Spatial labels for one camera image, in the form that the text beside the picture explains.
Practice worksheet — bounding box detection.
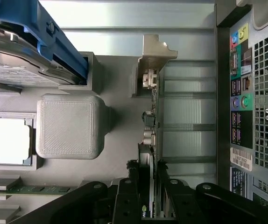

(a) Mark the white barcode sticker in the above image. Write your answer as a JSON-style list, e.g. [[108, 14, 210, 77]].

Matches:
[[231, 147, 254, 173]]

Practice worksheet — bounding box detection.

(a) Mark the grey 3D-printed parts rack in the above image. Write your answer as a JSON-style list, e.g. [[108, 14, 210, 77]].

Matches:
[[0, 51, 164, 224]]

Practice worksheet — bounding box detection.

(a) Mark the green RAM stick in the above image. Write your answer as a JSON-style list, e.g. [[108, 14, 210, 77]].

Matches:
[[0, 185, 77, 195]]

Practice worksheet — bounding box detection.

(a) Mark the desktop computer rear panel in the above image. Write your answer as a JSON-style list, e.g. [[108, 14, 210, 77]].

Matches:
[[214, 0, 268, 210]]

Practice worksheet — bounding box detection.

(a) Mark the silver CPU chip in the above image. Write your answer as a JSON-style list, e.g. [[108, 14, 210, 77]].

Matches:
[[0, 116, 34, 165]]

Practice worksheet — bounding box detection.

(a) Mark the hard drive in blue caddy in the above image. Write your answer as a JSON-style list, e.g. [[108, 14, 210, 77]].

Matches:
[[0, 0, 89, 85]]

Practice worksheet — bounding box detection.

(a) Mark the silver hard disk drive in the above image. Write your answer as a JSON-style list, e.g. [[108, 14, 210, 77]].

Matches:
[[0, 22, 78, 85]]

